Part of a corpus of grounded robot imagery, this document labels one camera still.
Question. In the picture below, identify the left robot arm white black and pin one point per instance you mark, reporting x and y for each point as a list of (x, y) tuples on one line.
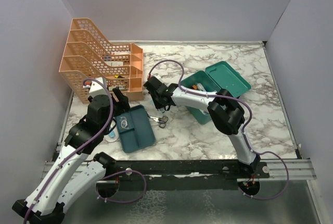
[(59, 189)]

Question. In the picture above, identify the clear small plastic packet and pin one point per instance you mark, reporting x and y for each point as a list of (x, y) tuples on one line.
[(124, 123)]

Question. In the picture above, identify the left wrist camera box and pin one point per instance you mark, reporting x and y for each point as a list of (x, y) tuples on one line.
[(94, 88)]

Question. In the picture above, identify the mask packet under tray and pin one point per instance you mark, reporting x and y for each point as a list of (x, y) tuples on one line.
[(113, 134)]

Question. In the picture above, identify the small bottle blue cap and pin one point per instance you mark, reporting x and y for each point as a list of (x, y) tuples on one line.
[(200, 87)]

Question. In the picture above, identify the teal divided tray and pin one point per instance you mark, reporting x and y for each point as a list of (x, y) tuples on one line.
[(140, 134)]

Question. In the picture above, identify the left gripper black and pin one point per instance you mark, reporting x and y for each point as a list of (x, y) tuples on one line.
[(122, 105)]

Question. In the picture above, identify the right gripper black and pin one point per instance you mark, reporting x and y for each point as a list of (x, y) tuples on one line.
[(157, 106)]

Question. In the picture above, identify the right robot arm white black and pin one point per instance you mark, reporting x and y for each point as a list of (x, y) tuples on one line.
[(224, 110)]

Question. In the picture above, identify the green medicine box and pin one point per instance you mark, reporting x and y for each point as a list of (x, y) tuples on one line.
[(218, 76)]

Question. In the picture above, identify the orange plastic file organizer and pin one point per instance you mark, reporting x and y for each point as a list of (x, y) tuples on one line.
[(88, 54)]

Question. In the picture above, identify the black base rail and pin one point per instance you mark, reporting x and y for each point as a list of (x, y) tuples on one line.
[(169, 183)]

